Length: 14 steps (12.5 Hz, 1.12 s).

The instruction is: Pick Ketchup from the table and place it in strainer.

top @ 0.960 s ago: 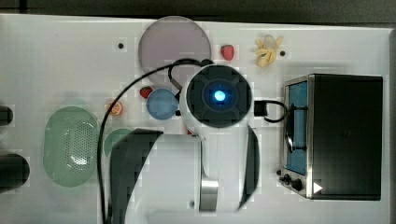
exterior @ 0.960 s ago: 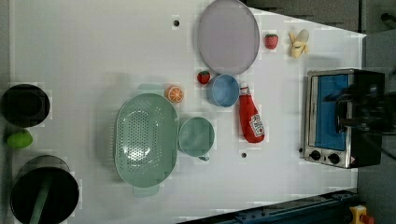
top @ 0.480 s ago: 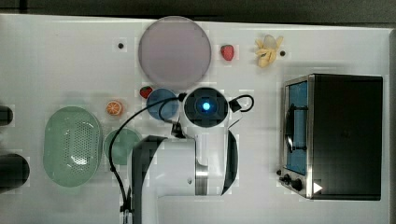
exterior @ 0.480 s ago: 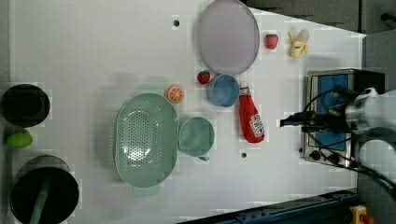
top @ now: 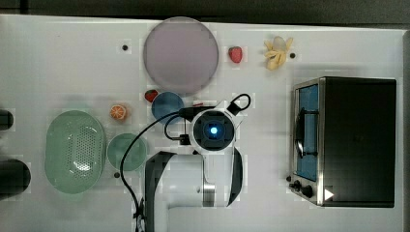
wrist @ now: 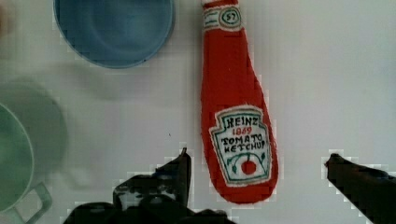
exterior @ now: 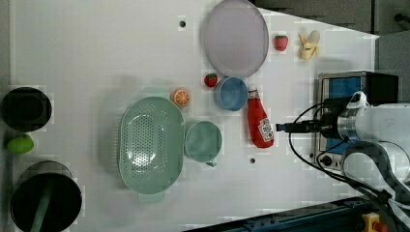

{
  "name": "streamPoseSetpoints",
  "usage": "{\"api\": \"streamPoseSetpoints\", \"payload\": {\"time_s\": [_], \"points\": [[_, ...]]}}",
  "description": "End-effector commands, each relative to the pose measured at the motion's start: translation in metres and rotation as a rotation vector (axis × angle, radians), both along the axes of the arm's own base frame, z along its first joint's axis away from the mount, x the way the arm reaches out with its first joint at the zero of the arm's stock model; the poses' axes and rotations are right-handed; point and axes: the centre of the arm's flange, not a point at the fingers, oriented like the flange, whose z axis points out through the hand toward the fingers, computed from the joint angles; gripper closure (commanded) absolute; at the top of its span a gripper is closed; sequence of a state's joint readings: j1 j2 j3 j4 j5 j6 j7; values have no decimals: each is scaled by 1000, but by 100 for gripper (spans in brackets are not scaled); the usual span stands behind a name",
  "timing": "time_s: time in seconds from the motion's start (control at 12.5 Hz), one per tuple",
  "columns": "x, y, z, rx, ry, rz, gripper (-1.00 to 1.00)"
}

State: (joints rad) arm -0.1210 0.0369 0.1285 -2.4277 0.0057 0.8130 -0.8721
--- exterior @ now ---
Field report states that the black cylinder container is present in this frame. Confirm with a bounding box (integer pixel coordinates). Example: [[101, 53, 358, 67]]
[[1, 87, 52, 132]]

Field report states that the blue bowl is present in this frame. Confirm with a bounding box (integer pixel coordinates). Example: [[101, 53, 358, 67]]
[[214, 76, 248, 111]]

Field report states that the green spatula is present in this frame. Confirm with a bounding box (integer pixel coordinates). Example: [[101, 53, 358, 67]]
[[30, 181, 53, 232]]

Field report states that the green mug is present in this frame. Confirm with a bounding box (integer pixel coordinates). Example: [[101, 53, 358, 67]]
[[185, 121, 222, 167]]

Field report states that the red plush ketchup bottle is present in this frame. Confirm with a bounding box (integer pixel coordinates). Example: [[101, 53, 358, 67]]
[[248, 85, 274, 149]]

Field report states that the yellow emergency stop button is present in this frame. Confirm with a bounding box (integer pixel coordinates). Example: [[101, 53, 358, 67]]
[[362, 213, 389, 232]]

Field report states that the small red toy strawberry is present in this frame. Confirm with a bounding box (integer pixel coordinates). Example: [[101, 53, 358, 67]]
[[204, 73, 219, 88]]

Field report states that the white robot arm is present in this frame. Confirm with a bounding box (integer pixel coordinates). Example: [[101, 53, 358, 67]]
[[276, 91, 409, 232]]

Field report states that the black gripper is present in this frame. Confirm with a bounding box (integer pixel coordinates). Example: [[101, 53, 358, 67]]
[[276, 98, 346, 139]]

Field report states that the green toy lime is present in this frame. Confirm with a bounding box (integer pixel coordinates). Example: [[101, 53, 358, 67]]
[[7, 135, 34, 155]]

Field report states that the green plastic strainer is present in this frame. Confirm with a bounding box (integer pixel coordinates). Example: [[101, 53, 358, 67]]
[[118, 87, 186, 204]]

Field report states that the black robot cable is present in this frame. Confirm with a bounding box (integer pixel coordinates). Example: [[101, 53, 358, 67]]
[[287, 101, 395, 207]]

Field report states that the grey round plate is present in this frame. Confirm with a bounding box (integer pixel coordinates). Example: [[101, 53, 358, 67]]
[[202, 0, 269, 77]]

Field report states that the black utensil cup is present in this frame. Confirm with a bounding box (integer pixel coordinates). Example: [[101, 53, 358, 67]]
[[11, 160, 82, 232]]

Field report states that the orange slice toy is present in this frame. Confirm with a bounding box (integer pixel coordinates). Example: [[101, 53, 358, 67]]
[[170, 88, 190, 107]]

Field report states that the yellow toy banana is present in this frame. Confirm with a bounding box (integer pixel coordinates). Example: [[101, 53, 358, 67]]
[[299, 30, 320, 61]]

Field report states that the blue metal frame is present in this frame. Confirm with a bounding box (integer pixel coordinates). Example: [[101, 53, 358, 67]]
[[184, 197, 379, 232]]

